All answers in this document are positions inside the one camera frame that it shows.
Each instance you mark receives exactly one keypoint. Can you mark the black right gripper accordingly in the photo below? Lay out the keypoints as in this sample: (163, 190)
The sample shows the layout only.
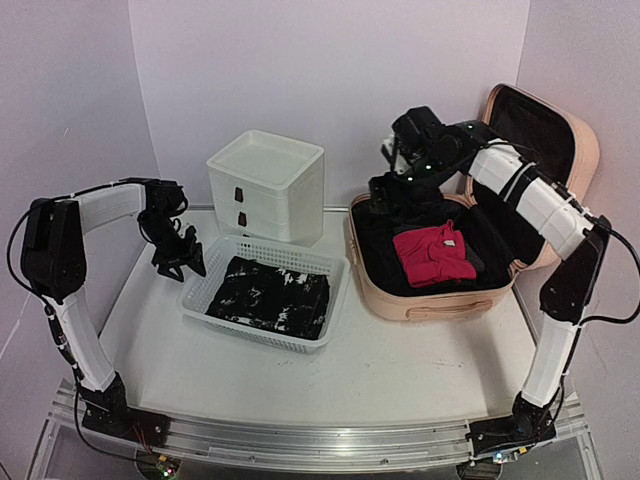
(384, 182)

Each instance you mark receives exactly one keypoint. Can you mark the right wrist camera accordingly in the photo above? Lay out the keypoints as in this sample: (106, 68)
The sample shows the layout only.
(391, 153)

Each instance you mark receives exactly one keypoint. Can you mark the aluminium front rail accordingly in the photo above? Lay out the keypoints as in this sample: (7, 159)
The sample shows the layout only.
(367, 448)

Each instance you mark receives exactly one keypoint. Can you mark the beige hard-shell suitcase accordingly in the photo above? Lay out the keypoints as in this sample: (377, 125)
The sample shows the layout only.
(565, 149)

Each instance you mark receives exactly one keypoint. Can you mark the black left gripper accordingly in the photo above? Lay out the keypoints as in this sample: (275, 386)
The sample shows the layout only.
(190, 253)

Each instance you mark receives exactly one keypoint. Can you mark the red garment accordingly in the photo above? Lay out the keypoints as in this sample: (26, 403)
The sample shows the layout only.
(434, 255)

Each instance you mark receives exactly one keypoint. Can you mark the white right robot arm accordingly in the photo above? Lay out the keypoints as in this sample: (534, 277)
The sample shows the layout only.
(580, 242)

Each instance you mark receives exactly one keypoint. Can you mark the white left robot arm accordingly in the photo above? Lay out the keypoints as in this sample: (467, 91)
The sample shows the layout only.
(53, 267)

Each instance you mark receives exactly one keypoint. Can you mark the grey dotted folded garment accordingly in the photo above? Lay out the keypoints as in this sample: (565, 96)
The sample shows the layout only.
(475, 260)

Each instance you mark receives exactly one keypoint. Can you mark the white tall plastic bin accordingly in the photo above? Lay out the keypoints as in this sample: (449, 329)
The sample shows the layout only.
(269, 186)

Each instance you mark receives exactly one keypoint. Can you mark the black clothes stack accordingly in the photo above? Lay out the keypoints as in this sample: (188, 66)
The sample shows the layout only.
(274, 299)

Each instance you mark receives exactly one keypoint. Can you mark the white perforated plastic basket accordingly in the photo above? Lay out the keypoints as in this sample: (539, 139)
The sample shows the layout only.
(199, 291)

